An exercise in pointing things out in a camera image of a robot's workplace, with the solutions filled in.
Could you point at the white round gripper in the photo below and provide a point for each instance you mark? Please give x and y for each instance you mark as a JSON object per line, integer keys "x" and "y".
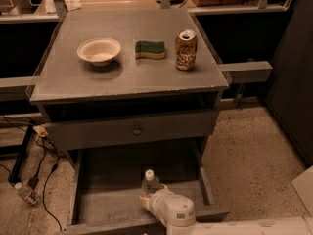
{"x": 157, "y": 201}

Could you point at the clear blue-label plastic bottle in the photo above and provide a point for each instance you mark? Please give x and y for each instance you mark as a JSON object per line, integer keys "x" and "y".
{"x": 150, "y": 183}

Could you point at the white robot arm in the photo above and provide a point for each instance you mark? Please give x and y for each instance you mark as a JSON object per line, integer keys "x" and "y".
{"x": 280, "y": 226}

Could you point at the open grey middle drawer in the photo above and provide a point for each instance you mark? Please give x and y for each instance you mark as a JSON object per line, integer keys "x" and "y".
{"x": 105, "y": 198}

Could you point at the round drawer knob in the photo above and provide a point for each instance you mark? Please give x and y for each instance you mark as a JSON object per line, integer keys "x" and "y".
{"x": 137, "y": 130}

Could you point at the closed grey top drawer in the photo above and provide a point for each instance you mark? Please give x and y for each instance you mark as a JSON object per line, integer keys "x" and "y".
{"x": 95, "y": 133}

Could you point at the grey wooden drawer cabinet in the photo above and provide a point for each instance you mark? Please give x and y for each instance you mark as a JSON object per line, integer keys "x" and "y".
{"x": 70, "y": 89}

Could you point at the small bottle on floor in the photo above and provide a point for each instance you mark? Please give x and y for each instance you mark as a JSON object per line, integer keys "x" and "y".
{"x": 26, "y": 193}

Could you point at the black metal stand leg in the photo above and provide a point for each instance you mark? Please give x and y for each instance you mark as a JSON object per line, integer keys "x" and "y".
{"x": 14, "y": 176}

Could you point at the green yellow sponge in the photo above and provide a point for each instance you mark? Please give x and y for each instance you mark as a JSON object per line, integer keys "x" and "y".
{"x": 150, "y": 49}

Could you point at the white paper bowl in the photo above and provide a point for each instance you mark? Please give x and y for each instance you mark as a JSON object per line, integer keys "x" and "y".
{"x": 99, "y": 51}

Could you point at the white floor board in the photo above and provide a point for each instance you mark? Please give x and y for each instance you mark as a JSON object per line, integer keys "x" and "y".
{"x": 303, "y": 186}

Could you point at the gold soda can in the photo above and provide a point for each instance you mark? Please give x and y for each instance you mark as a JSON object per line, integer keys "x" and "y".
{"x": 186, "y": 43}

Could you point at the white crumpled cloth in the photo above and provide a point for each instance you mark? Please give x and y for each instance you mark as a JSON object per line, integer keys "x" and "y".
{"x": 73, "y": 4}

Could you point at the grey horizontal rail bar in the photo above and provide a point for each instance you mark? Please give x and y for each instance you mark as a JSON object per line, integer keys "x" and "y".
{"x": 247, "y": 72}

